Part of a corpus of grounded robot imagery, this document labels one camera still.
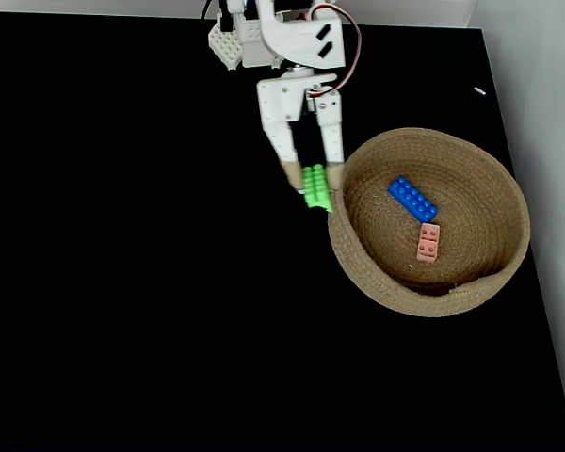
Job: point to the green lego block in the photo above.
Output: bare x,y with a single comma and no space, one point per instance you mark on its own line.
316,188

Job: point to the blue lego block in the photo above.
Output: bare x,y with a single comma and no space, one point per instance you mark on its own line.
412,198

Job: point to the pink lego block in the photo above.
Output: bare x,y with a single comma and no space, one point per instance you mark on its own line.
428,242

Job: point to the small white scrap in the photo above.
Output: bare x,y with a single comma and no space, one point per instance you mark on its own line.
479,91

